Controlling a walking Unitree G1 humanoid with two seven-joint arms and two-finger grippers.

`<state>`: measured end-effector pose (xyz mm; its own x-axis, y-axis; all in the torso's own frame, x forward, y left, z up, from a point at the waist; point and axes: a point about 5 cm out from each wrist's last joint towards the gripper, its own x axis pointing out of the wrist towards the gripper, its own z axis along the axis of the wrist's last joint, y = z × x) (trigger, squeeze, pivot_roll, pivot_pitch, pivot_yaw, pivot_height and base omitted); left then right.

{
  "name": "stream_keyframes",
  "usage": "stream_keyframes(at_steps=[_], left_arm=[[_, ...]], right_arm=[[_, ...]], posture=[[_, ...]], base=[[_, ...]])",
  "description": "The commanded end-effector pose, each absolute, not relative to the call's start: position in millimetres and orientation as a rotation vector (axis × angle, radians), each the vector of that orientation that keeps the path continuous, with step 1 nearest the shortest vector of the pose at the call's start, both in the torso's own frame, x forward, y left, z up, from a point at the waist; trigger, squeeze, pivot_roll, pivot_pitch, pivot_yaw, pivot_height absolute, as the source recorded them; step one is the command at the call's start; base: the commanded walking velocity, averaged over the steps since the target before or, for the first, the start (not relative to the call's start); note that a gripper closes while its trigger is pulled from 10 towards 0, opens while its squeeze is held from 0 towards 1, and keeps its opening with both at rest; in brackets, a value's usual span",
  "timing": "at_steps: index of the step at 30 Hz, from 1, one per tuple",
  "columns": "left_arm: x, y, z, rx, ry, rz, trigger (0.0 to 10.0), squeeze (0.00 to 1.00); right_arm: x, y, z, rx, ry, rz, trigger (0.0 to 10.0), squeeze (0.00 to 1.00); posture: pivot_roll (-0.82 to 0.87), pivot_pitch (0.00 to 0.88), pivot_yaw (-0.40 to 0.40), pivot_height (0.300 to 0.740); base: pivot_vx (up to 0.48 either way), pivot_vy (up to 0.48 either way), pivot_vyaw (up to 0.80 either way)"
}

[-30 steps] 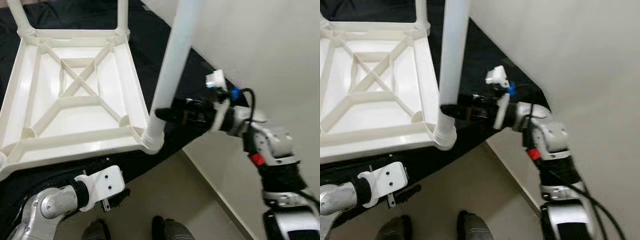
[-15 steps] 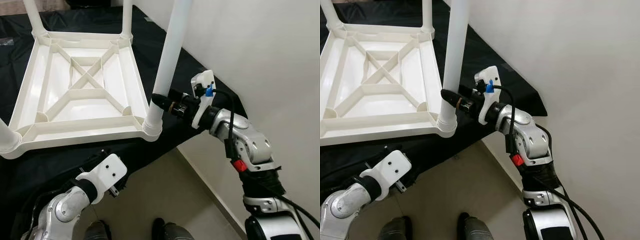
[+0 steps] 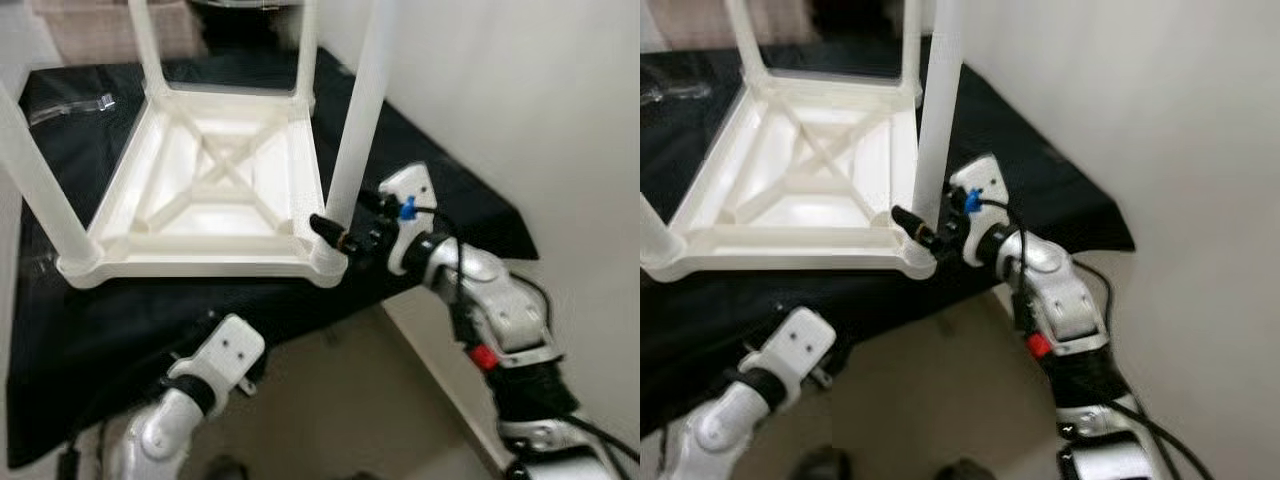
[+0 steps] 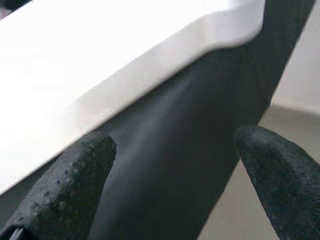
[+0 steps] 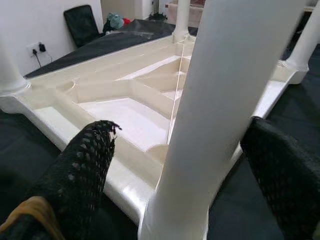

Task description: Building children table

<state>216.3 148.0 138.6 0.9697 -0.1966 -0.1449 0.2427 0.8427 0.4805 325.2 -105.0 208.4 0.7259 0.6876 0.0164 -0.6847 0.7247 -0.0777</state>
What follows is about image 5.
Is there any colourful clothes pile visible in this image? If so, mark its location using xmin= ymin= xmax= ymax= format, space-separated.
xmin=103 ymin=12 xmax=133 ymax=35

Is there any white wall socket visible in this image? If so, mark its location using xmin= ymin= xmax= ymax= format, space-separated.
xmin=25 ymin=41 xmax=48 ymax=58

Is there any black footwear pile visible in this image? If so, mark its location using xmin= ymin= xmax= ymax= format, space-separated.
xmin=149 ymin=12 xmax=169 ymax=23

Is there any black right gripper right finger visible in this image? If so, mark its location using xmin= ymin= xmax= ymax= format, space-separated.
xmin=239 ymin=116 xmax=320 ymax=240

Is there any black floor cable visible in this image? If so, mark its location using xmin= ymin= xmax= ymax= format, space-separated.
xmin=31 ymin=49 xmax=54 ymax=69

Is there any beige fabric ottoman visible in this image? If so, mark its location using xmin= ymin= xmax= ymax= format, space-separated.
xmin=166 ymin=0 xmax=209 ymax=29

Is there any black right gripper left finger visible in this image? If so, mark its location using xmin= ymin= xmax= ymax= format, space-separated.
xmin=0 ymin=119 xmax=123 ymax=240

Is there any white plastic table leg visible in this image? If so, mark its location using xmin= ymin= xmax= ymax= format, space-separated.
xmin=171 ymin=0 xmax=193 ymax=43
xmin=0 ymin=37 xmax=33 ymax=98
xmin=137 ymin=0 xmax=312 ymax=240
xmin=284 ymin=9 xmax=320 ymax=73

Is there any white plastic table top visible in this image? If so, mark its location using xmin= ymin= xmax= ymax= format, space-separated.
xmin=0 ymin=32 xmax=311 ymax=227

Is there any clear tape patch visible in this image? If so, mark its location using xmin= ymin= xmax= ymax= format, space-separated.
xmin=129 ymin=29 xmax=156 ymax=40

